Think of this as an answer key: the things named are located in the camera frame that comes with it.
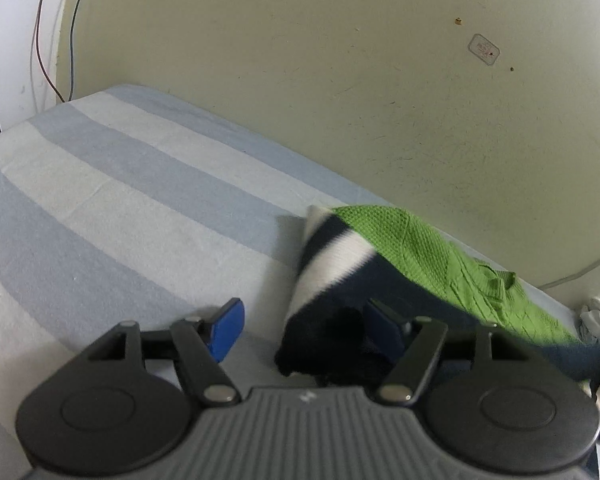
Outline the navy white green knit sweater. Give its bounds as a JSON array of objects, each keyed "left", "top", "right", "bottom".
[{"left": 275, "top": 204, "right": 600, "bottom": 396}]

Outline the grey wall cable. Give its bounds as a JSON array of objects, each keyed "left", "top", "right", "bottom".
[{"left": 539, "top": 245, "right": 600, "bottom": 289}]

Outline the small white wall sticker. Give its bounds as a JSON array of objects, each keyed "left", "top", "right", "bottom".
[{"left": 467, "top": 33, "right": 501, "bottom": 67}]

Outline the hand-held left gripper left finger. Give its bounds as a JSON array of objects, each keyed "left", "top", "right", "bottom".
[{"left": 82, "top": 297, "right": 246, "bottom": 407}]

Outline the white cloth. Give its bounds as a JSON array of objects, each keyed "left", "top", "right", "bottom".
[{"left": 576, "top": 296, "right": 600, "bottom": 345}]

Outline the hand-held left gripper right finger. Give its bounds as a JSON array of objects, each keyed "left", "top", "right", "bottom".
[{"left": 367, "top": 299, "right": 542, "bottom": 405}]

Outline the blue white striped bed sheet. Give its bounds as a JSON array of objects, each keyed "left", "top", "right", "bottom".
[{"left": 0, "top": 84, "right": 600, "bottom": 480}]

